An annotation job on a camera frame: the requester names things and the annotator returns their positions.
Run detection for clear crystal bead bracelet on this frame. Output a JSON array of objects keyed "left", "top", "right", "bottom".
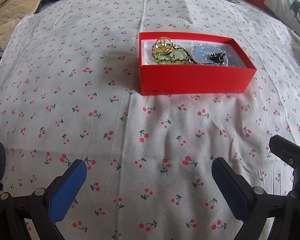
[{"left": 189, "top": 43, "right": 229, "bottom": 66}]

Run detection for cherry print bed sheet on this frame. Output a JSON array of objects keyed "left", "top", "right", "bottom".
[{"left": 0, "top": 0, "right": 300, "bottom": 239}]

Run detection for light blue bead bracelet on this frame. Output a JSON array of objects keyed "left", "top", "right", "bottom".
[{"left": 189, "top": 45, "right": 243, "bottom": 67}]

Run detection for black hair claw clip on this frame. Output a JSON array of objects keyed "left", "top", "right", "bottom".
[{"left": 209, "top": 52, "right": 226, "bottom": 64}]

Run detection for deer print white pillow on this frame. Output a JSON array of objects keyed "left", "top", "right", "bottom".
[{"left": 264, "top": 0, "right": 300, "bottom": 37}]

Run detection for green bead black cord bracelet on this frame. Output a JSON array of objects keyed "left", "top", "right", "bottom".
[{"left": 151, "top": 42, "right": 193, "bottom": 65}]

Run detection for gold interlocked rings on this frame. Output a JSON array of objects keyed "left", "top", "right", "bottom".
[{"left": 153, "top": 36, "right": 175, "bottom": 55}]

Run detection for red open cardboard box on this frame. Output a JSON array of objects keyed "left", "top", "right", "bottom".
[{"left": 139, "top": 31, "right": 257, "bottom": 96}]

